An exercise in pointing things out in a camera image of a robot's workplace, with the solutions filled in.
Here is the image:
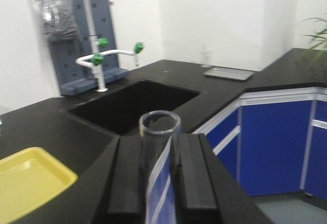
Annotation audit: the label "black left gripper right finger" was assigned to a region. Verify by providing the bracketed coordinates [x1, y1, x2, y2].
[176, 133, 272, 223]

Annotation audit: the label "clear plastic bag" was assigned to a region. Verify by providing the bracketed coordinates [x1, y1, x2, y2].
[34, 0, 78, 43]

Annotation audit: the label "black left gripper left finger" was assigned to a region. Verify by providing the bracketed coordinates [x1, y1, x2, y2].
[25, 135, 143, 223]

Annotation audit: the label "white lab faucet green knobs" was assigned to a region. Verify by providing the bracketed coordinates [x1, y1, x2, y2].
[75, 0, 145, 93]

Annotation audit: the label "black lab sink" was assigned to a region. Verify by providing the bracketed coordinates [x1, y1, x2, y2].
[69, 80, 200, 136]

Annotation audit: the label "green spider plant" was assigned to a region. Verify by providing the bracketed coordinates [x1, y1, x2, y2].
[296, 17, 326, 65]

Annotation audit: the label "blue lab cabinet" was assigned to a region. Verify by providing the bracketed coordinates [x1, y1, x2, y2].
[147, 87, 327, 224]

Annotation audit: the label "grey peg drying rack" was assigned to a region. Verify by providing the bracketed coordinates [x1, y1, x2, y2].
[44, 0, 116, 96]

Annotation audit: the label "grey metal tray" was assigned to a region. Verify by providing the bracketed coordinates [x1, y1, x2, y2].
[203, 67, 254, 81]

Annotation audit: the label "yellow plastic tray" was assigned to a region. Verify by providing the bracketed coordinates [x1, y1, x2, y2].
[1, 147, 78, 223]

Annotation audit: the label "short clear test tube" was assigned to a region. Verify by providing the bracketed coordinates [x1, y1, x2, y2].
[139, 110, 181, 223]

